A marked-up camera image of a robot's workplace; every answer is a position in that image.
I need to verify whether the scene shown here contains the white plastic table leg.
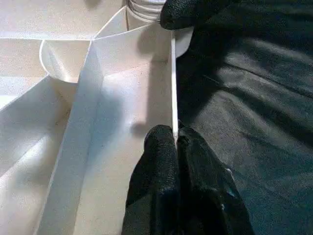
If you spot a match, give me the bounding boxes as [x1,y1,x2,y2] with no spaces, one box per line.
[126,0,169,23]

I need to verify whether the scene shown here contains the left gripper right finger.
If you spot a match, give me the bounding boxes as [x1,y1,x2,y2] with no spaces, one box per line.
[177,126,256,235]

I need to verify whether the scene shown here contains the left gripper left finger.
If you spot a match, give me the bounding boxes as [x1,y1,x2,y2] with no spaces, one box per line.
[121,124,181,235]

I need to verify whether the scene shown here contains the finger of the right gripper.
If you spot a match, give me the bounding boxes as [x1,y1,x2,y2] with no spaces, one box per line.
[160,0,199,30]

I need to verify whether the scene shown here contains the black work mat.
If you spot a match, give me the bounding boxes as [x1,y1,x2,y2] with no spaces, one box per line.
[175,0,313,235]

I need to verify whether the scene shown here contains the white plastic table top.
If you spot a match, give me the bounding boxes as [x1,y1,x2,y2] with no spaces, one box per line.
[0,0,194,235]

